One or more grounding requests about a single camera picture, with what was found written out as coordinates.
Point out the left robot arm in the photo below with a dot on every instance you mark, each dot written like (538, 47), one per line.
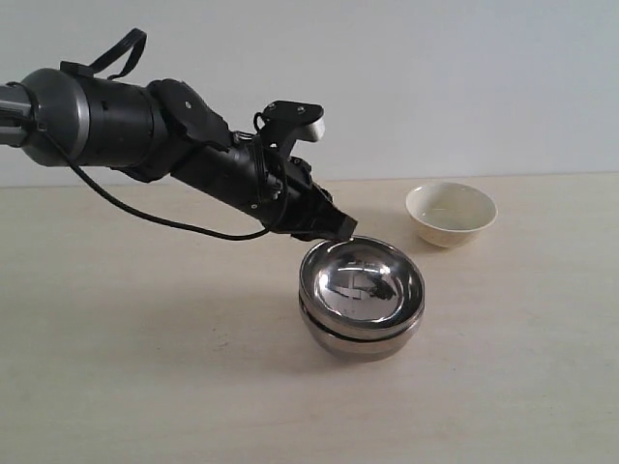
(165, 129)

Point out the smooth steel bowl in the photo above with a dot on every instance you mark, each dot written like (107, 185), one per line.
(357, 350)

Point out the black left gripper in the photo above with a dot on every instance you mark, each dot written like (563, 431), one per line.
(277, 192)

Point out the ribbed steel bowl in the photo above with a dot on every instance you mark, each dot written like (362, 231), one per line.
(363, 289)

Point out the white ceramic bowl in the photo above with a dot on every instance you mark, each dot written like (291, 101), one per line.
(449, 214)

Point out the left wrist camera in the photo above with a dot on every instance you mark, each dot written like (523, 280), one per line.
(286, 122)

